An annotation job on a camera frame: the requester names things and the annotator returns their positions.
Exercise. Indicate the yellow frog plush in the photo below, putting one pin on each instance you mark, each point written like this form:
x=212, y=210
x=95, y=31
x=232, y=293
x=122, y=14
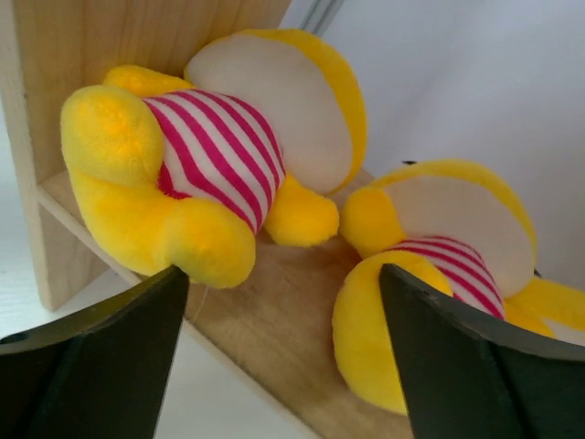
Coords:
x=457, y=226
x=261, y=129

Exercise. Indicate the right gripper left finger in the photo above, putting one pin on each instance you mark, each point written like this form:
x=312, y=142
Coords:
x=98, y=373

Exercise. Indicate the wooden two-tier shelf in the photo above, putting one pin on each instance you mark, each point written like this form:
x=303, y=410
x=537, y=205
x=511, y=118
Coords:
x=255, y=361

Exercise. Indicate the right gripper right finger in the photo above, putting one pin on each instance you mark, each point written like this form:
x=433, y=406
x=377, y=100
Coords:
x=466, y=374

